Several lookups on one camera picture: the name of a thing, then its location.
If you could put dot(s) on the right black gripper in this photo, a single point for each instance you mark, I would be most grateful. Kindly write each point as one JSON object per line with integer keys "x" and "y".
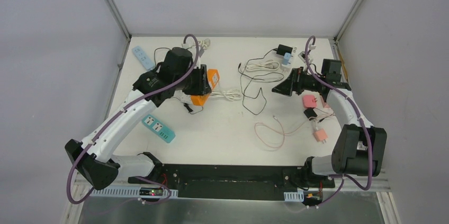
{"x": 294, "y": 82}

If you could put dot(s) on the light blue small adapter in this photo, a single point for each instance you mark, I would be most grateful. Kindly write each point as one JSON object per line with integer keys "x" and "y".
{"x": 286, "y": 59}

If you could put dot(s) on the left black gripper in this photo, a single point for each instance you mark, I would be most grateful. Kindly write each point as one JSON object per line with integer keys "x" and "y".
{"x": 198, "y": 81}

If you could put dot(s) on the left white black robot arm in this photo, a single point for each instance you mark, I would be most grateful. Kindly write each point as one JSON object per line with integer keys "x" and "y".
{"x": 94, "y": 166}

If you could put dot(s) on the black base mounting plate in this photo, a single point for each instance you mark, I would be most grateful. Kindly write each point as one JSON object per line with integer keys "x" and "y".
{"x": 232, "y": 182}

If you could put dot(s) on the light blue power strip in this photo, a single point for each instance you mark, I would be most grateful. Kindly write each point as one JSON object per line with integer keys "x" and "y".
{"x": 143, "y": 58}

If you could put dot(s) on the black multi-port charger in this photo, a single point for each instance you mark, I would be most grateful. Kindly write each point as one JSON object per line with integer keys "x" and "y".
{"x": 282, "y": 50}

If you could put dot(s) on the orange power strip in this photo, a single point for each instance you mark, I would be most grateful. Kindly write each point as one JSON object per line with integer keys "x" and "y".
{"x": 212, "y": 81}

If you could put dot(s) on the teal power strip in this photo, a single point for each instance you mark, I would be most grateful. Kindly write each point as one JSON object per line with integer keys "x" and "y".
{"x": 164, "y": 132}

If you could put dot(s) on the small pink charger plug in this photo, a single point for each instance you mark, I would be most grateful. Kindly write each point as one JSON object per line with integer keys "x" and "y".
{"x": 320, "y": 136}

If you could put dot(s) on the pink cube socket adapter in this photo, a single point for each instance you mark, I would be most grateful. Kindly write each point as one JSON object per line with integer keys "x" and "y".
{"x": 324, "y": 103}

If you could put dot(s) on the black power adapter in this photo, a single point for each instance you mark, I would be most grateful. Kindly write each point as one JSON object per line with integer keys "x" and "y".
{"x": 310, "y": 113}

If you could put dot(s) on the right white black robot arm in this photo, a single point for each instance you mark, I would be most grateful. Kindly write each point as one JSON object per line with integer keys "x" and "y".
{"x": 358, "y": 152}

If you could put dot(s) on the pink plug adapter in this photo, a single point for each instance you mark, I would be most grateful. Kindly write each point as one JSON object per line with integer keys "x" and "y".
{"x": 309, "y": 101}

